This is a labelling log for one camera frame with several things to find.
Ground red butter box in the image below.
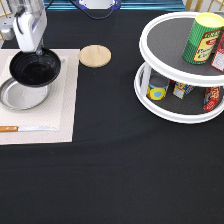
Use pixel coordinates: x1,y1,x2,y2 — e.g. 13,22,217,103
211,33,224,72

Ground blue yellow can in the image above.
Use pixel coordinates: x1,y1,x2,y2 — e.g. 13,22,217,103
147,74,170,101

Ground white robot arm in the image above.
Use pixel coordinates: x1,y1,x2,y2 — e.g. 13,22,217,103
1,0,47,55

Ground green yellow cylindrical can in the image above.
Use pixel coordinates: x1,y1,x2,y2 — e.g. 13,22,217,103
182,12,224,64

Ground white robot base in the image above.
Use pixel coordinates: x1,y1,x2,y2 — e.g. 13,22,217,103
77,0,121,9

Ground white two-tier lazy Susan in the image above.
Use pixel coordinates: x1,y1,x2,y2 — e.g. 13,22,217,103
134,12,224,124

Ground silver metal plate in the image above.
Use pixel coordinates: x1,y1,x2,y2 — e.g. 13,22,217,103
0,78,50,110

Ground red cow-print box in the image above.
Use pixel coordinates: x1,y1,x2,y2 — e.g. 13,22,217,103
204,87,220,111

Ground round wooden coaster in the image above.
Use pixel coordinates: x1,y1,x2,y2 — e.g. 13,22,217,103
79,45,111,68

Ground wooden handled knife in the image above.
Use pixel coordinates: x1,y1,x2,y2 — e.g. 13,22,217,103
0,126,57,132

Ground beige woven placemat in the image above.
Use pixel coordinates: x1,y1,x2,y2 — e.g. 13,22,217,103
0,49,79,145

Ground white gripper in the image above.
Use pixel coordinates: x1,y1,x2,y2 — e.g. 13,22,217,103
1,7,47,55

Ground yellow blue small box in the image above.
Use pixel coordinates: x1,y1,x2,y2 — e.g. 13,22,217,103
173,82,194,99

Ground black bowl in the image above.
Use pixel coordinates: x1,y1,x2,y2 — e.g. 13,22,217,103
9,48,61,87

